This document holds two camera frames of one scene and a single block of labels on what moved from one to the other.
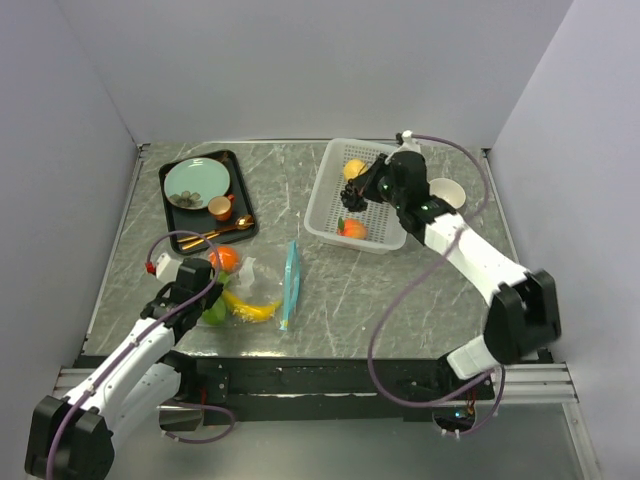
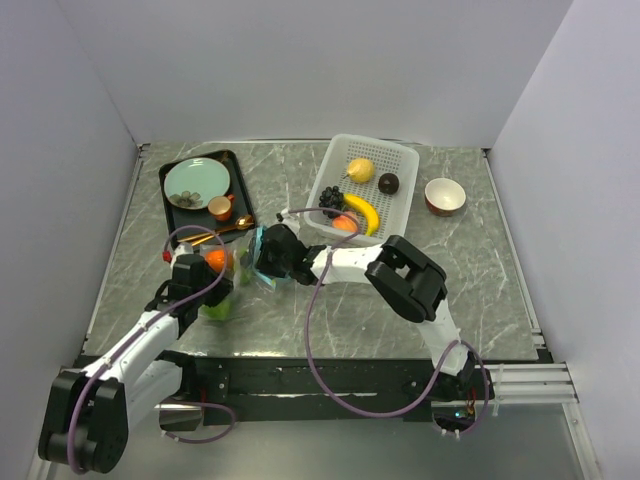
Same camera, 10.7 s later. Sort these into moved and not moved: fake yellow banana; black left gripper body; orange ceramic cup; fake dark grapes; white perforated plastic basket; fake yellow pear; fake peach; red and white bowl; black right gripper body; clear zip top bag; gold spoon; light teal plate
Moved: fake yellow banana; fake dark grapes; black right gripper body; fake peach; clear zip top bag
Not moved: orange ceramic cup; black left gripper body; white perforated plastic basket; fake yellow pear; red and white bowl; gold spoon; light teal plate
